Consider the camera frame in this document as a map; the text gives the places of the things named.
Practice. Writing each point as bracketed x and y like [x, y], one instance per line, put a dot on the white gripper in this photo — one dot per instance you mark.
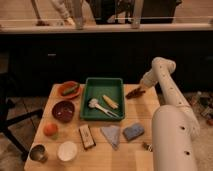
[149, 79]

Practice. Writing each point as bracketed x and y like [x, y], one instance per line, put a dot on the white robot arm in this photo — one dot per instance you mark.
[174, 124]

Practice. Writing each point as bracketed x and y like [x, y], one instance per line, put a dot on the purple bowl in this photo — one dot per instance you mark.
[63, 111]

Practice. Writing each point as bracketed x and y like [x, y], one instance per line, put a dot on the yellow corn cob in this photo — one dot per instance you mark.
[110, 102]

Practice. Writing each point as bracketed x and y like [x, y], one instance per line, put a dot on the green plastic tray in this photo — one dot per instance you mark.
[103, 99]

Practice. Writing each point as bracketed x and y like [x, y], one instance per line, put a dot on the blue sponge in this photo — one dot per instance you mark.
[133, 131]

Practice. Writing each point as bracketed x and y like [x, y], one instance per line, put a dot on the grey folded cloth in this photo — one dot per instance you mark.
[112, 135]

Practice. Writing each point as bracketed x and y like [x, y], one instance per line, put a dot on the green cucumber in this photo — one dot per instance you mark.
[70, 90]

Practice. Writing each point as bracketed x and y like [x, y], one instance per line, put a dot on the orange plate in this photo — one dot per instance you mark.
[66, 85]

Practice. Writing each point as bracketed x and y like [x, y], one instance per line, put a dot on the brown rectangular box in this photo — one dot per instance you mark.
[86, 137]

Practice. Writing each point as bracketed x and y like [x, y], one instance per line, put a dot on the orange fruit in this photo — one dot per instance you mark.
[50, 129]

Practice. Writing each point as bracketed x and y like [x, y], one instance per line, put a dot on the metal cup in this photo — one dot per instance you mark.
[38, 153]

